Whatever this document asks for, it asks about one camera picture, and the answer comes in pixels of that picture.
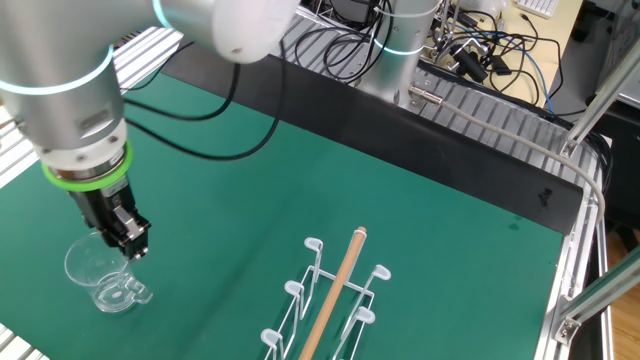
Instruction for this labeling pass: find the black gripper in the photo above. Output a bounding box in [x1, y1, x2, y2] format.
[68, 175, 152, 262]

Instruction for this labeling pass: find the clear glass cup with handle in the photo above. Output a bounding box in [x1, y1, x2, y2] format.
[63, 230, 154, 315]

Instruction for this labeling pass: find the green table mat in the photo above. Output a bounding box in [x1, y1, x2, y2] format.
[0, 74, 566, 360]

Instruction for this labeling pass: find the black table mat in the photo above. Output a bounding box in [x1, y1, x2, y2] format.
[162, 42, 586, 236]

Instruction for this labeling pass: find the black control box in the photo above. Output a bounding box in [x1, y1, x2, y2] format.
[329, 0, 384, 26]

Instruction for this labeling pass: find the white computer keyboard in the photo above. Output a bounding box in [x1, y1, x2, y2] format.
[514, 0, 561, 20]

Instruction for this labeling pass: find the beige desk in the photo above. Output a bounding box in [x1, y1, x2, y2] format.
[419, 0, 586, 109]

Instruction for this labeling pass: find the black cabinet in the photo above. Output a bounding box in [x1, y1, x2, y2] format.
[592, 97, 640, 231]

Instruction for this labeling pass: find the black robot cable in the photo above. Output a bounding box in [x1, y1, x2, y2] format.
[122, 62, 242, 123]
[124, 39, 289, 162]

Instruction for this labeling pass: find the white wire cup rack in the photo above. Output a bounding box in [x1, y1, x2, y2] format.
[259, 225, 393, 360]

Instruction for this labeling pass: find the grey cable with metal plug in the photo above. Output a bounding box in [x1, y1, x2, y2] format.
[408, 84, 607, 226]

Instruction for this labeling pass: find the blue cable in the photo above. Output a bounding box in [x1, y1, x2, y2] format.
[499, 34, 556, 115]

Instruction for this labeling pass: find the aluminium frame post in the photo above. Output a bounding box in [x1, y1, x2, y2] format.
[551, 244, 640, 347]
[558, 37, 640, 160]

